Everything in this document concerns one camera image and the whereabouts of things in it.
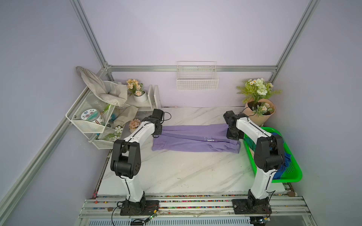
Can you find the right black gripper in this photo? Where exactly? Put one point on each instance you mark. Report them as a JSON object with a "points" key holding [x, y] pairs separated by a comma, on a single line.
{"points": [[240, 136]]}

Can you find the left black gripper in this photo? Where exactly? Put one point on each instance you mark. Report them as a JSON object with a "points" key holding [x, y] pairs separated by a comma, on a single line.
{"points": [[160, 131]]}

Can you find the purple t-shirt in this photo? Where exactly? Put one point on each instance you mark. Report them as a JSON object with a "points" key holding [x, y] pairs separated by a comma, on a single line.
{"points": [[196, 138]]}

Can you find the green plastic laundry basket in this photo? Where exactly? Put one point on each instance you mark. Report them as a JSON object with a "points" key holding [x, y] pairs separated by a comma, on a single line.
{"points": [[292, 174]]}

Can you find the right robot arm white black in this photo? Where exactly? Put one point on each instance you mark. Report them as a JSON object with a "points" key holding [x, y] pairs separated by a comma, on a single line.
{"points": [[269, 156]]}

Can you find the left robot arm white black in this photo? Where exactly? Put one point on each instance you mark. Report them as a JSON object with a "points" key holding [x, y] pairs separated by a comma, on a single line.
{"points": [[126, 163]]}

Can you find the white small shelf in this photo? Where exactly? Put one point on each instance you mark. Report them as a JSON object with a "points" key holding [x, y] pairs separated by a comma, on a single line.
{"points": [[148, 101]]}

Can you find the cream ribbed pot pink flowers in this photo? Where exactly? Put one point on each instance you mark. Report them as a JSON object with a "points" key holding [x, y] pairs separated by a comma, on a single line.
{"points": [[134, 125]]}

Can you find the beige cloth on rack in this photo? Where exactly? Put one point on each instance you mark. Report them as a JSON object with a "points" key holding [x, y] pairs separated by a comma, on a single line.
{"points": [[126, 115]]}

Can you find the green t-shirt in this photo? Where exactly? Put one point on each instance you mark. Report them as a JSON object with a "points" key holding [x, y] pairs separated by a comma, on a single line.
{"points": [[251, 144]]}

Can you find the large terracotta flower pot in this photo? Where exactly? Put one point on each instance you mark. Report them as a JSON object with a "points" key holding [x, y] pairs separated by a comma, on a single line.
{"points": [[261, 117]]}

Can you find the small white pot peach flowers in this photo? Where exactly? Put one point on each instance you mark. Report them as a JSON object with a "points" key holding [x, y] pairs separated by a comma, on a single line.
{"points": [[137, 91]]}

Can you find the green white artificial flowers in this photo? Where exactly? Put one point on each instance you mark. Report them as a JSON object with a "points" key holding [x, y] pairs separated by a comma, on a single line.
{"points": [[256, 92]]}

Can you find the grey cloth bag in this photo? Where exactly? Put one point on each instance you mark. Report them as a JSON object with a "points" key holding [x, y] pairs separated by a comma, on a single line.
{"points": [[108, 92]]}

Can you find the floral printed packet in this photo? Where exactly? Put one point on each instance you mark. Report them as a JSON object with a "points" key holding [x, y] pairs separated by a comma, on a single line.
{"points": [[112, 134]]}

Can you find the round floral tin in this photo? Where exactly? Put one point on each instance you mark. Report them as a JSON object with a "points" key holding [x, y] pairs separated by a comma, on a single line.
{"points": [[90, 115]]}

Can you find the blue t-shirt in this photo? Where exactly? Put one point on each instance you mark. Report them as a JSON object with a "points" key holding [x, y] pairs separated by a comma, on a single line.
{"points": [[287, 161]]}

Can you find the white wire wall basket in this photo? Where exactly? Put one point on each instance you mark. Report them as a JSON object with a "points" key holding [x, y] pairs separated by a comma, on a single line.
{"points": [[197, 75]]}

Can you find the white tiered wire rack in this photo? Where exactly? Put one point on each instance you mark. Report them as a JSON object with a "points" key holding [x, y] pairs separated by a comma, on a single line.
{"points": [[93, 130]]}

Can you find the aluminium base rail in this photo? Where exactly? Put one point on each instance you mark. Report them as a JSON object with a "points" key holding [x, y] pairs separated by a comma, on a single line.
{"points": [[194, 206]]}

